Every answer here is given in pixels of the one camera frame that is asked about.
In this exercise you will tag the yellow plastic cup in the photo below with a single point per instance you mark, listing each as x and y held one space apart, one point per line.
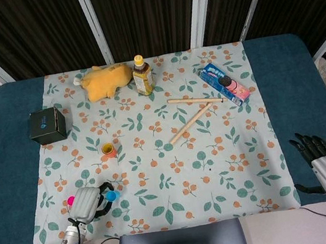
104 150

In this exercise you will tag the floral tablecloth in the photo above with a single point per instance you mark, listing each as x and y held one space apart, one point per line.
174 173

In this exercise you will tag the blue cookie box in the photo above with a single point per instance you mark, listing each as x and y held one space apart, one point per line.
225 84

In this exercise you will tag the yellow plush toy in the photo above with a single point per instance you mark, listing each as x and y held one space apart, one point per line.
106 81

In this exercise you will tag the pink plastic cup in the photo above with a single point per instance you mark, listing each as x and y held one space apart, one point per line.
71 201

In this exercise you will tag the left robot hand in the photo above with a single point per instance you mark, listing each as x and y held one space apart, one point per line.
84 204

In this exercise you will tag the black cardboard box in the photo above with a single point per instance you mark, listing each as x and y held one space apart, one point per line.
46 126

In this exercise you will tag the tea bottle yellow cap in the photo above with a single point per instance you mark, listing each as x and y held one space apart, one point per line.
143 79

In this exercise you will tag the wooden stick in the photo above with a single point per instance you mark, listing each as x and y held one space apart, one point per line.
188 125
194 100

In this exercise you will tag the light blue plastic cup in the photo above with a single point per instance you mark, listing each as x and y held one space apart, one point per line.
113 196

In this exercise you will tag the teal table cover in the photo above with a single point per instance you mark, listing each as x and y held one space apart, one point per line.
7 166

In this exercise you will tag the orange plastic cup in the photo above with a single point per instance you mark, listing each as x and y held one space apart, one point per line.
112 154

